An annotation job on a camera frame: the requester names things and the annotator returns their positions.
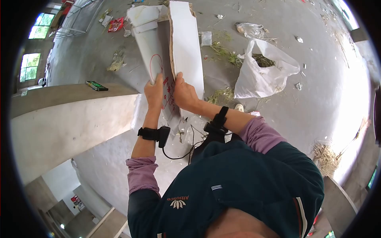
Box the black green sign board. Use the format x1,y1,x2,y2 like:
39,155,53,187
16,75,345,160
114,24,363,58
85,81,109,91

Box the person's right hand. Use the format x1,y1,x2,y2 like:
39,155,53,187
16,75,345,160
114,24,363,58
173,71,200,113

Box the crumpled clear plastic bag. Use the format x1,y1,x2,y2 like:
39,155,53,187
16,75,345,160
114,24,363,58
236,22,266,39

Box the red snack packet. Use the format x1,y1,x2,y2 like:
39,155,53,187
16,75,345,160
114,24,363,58
107,17,124,33

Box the metal frame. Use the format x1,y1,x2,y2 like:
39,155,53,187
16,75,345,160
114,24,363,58
53,0,100,39

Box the clump of dry grass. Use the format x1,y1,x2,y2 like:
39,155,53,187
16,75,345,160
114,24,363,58
107,49,127,72

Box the white cardboard carton red print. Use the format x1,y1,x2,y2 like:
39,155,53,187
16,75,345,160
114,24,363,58
126,1,205,132

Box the clear plastic scraps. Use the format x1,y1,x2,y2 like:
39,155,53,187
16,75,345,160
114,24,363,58
177,115,209,145

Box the pile of dry straw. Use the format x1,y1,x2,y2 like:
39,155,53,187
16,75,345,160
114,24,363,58
310,142,342,178

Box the white plastic bag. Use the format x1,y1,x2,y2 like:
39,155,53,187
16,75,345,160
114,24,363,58
234,38,300,99

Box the person's body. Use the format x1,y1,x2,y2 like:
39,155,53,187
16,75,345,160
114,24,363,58
127,140,325,238

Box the small clear plastic packet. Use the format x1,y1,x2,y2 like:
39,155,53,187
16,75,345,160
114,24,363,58
200,31,213,46

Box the window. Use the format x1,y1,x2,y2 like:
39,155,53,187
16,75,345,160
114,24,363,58
19,53,41,83
28,13,55,40

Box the person's left hand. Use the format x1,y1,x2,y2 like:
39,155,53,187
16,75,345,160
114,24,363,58
144,73,164,112

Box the straw broom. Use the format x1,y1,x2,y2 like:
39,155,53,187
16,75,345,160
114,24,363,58
336,117,371,158

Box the clump of green grass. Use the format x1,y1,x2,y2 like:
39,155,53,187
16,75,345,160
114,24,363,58
207,87,236,105

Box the black wrist band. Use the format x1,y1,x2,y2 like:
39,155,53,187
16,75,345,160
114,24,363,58
138,126,171,149
204,106,230,135

